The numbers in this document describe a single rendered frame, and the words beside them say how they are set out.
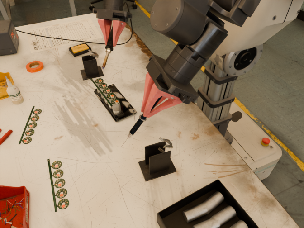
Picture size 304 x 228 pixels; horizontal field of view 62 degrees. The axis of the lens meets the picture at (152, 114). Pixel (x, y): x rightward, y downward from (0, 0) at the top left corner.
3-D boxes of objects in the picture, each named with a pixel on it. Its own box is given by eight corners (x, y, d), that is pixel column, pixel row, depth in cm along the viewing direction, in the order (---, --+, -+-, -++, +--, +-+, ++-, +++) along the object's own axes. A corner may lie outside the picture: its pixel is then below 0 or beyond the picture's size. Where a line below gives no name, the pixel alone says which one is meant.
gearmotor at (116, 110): (119, 109, 77) (117, 97, 73) (122, 114, 75) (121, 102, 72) (111, 112, 76) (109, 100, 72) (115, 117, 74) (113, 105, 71)
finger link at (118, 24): (117, 47, 73) (120, 12, 70) (94, 45, 74) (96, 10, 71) (124, 47, 79) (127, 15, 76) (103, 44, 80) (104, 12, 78)
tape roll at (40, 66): (27, 64, 96) (26, 61, 95) (44, 62, 97) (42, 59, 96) (26, 73, 91) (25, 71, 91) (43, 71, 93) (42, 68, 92)
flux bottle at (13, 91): (12, 106, 80) (-2, 80, 72) (12, 99, 82) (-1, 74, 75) (24, 103, 80) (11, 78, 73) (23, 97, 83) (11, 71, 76)
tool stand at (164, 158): (166, 182, 65) (192, 155, 60) (135, 181, 59) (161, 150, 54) (158, 164, 69) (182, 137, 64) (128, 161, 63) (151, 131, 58)
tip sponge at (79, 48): (86, 45, 105) (85, 41, 104) (92, 51, 102) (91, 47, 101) (68, 50, 102) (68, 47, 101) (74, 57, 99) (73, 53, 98)
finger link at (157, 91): (135, 121, 45) (165, 80, 41) (124, 96, 50) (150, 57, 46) (163, 128, 49) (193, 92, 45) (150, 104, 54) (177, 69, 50)
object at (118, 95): (94, 93, 84) (93, 91, 83) (113, 86, 86) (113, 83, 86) (116, 123, 74) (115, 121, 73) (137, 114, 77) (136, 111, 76)
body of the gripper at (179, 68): (166, 95, 40) (196, 57, 37) (145, 61, 47) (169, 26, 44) (193, 105, 44) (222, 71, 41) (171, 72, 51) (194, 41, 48)
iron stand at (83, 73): (98, 85, 92) (111, 63, 88) (76, 78, 87) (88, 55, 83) (95, 75, 96) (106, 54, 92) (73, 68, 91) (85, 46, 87)
